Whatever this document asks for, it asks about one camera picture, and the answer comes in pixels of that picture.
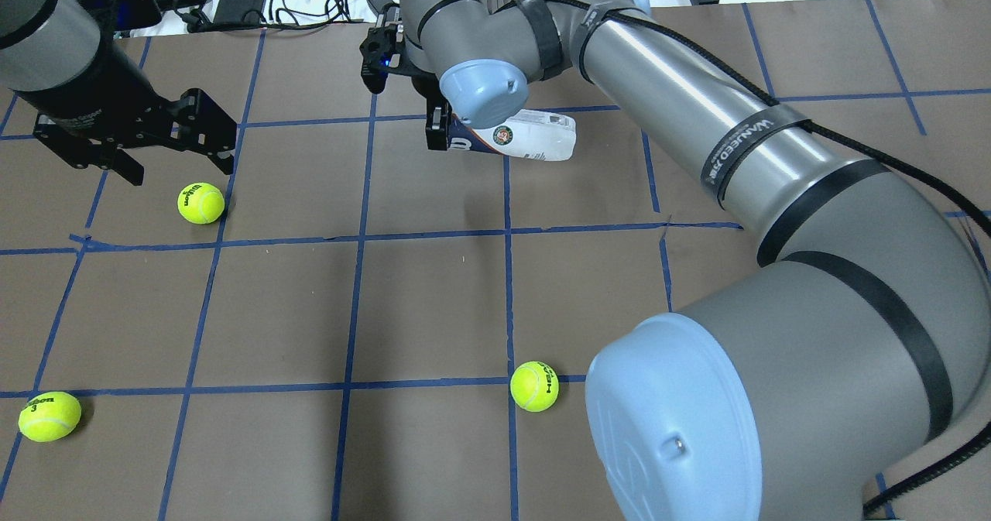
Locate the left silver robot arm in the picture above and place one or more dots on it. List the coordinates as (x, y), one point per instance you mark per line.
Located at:
(93, 102)

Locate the yellow Head tennis ball centre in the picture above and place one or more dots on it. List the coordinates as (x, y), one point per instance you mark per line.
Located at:
(534, 386)

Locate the yellow Wilson ball far left-side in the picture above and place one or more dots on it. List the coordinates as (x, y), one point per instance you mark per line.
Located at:
(50, 416)

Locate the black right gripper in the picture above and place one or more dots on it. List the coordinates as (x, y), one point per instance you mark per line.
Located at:
(437, 129)

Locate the yellow wilson ball left-side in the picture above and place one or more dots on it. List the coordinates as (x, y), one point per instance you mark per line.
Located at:
(50, 416)
(201, 203)

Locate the yellow Wilson ball near left-side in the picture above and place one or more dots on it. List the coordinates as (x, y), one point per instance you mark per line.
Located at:
(201, 203)

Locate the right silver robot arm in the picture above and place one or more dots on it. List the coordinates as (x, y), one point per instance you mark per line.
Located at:
(468, 398)

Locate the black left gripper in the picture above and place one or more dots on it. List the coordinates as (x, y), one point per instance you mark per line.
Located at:
(104, 97)

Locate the white blue tennis ball can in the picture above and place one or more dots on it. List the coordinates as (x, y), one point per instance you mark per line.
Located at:
(534, 135)

